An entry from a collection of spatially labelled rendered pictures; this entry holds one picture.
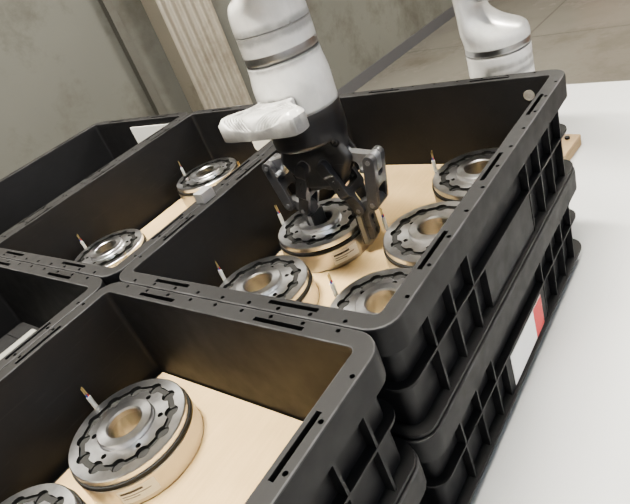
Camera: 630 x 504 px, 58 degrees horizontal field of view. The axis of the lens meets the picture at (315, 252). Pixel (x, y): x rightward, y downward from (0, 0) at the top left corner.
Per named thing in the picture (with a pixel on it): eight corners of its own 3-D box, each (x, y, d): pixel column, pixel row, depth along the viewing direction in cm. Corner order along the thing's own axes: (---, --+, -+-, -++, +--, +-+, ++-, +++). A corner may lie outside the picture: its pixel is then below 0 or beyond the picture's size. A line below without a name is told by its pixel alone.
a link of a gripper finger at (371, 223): (352, 198, 57) (365, 239, 59) (378, 198, 55) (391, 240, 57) (358, 190, 58) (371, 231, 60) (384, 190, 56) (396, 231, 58)
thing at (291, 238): (308, 202, 69) (306, 197, 69) (380, 200, 63) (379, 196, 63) (263, 251, 62) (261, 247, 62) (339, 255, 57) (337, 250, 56)
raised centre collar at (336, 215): (313, 210, 65) (311, 205, 65) (349, 210, 63) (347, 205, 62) (292, 234, 62) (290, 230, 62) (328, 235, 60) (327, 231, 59)
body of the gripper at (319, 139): (353, 78, 53) (379, 165, 58) (284, 89, 58) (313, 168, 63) (315, 112, 49) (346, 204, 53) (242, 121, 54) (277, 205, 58)
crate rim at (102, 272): (198, 123, 96) (192, 110, 95) (339, 110, 77) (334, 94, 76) (-9, 267, 72) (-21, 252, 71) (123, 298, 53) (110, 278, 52)
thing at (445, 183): (460, 151, 66) (459, 147, 66) (545, 153, 60) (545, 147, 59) (416, 197, 61) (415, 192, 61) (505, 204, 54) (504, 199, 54)
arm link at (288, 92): (220, 146, 52) (191, 82, 49) (284, 96, 59) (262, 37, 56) (299, 139, 46) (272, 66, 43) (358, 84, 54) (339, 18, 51)
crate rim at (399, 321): (339, 110, 77) (334, 94, 76) (571, 89, 59) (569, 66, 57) (123, 298, 53) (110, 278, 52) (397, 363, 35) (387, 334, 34)
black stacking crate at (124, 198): (221, 173, 101) (193, 114, 95) (358, 172, 82) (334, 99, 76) (35, 321, 77) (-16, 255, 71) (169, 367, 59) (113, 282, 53)
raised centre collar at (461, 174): (469, 159, 63) (468, 154, 63) (511, 160, 60) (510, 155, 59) (448, 182, 60) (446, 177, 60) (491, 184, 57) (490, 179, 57)
